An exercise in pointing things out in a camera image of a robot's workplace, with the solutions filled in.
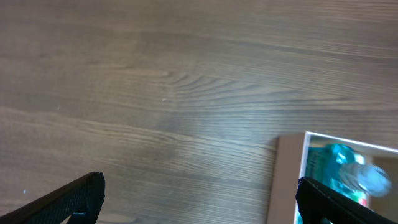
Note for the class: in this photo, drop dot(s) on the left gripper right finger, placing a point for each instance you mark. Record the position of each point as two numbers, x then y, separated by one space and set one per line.
318 204

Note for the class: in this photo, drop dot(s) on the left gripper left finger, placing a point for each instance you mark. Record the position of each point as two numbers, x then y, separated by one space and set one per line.
79 201

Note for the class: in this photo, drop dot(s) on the teal mouthwash bottle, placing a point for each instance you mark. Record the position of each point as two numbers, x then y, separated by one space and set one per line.
366 175

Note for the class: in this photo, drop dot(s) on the white cardboard box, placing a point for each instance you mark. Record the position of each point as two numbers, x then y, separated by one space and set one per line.
291 160

